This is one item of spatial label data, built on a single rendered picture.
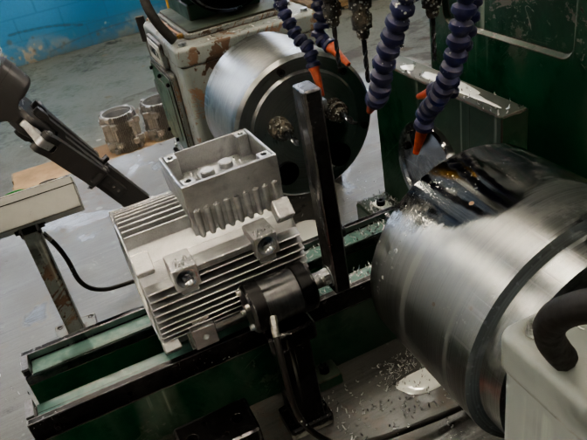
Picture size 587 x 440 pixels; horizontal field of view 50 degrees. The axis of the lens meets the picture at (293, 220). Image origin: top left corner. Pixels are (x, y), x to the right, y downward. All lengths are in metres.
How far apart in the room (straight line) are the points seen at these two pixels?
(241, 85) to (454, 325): 0.59
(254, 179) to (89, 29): 5.66
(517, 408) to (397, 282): 0.19
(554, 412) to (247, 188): 0.44
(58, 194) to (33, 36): 5.35
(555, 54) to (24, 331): 0.95
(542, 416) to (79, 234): 1.13
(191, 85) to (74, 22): 5.15
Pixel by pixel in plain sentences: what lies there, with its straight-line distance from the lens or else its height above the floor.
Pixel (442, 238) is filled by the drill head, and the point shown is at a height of 1.13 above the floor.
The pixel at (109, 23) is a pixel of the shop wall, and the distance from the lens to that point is 6.39.
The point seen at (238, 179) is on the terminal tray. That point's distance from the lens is 0.75.
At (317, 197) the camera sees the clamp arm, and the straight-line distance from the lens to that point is 0.69.
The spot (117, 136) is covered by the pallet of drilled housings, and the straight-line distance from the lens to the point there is 3.40.
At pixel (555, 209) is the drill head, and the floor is 1.16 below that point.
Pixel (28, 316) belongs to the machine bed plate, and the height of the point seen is 0.80.
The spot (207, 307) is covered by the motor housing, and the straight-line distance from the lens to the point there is 0.76.
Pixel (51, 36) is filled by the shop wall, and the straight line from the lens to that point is 6.33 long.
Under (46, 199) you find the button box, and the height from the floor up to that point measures 1.06.
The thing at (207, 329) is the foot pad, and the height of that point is 0.98.
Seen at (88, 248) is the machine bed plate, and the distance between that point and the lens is 1.38.
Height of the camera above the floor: 1.47
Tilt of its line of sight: 32 degrees down
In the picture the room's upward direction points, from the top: 11 degrees counter-clockwise
